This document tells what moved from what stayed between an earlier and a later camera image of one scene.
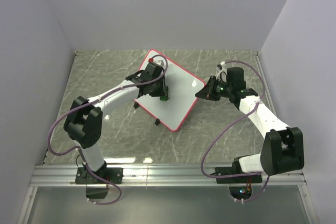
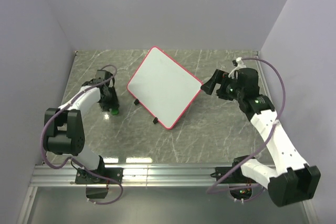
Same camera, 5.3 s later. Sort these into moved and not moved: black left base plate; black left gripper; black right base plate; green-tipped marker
Moved: green-tipped marker; black left gripper
Not moved: black left base plate; black right base plate
